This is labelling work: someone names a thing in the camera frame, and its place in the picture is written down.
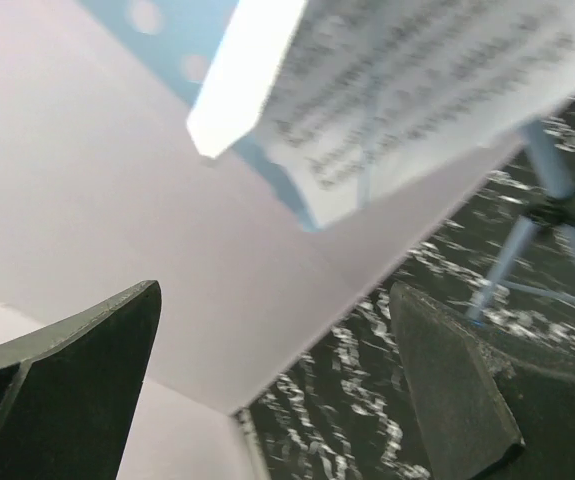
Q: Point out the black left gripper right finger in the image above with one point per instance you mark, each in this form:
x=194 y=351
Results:
x=489 y=405

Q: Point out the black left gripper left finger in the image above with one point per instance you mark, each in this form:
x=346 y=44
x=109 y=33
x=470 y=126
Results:
x=68 y=391

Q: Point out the white sheet music page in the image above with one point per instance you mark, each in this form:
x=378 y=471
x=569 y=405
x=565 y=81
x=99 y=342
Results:
x=373 y=95

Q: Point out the blue music stand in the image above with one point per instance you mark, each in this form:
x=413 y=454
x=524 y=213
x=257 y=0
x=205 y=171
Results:
x=177 y=41

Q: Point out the white paper sheet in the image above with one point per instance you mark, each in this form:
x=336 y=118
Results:
x=242 y=74

